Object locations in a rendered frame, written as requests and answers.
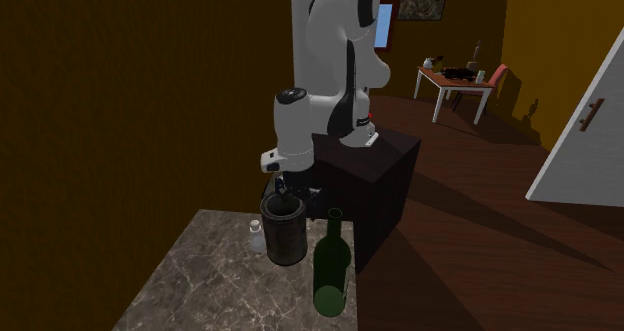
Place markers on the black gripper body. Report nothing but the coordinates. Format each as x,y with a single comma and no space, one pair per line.
292,182

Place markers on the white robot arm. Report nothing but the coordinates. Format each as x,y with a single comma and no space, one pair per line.
331,71

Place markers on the dark cylindrical container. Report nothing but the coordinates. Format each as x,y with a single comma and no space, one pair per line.
284,232

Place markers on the small clear bottle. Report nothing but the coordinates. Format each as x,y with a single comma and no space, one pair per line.
256,237

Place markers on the dark robot stand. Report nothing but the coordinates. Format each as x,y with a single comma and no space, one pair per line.
375,184

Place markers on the green glass bottle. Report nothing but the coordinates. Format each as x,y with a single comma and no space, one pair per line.
331,266

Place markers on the red framed window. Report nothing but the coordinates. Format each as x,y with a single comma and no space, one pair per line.
384,25

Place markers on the white table with red top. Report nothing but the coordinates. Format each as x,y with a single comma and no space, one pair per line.
451,84

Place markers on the red chair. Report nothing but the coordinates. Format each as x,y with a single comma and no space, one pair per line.
497,76

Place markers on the dark framed wall picture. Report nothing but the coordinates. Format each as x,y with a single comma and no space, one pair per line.
423,0

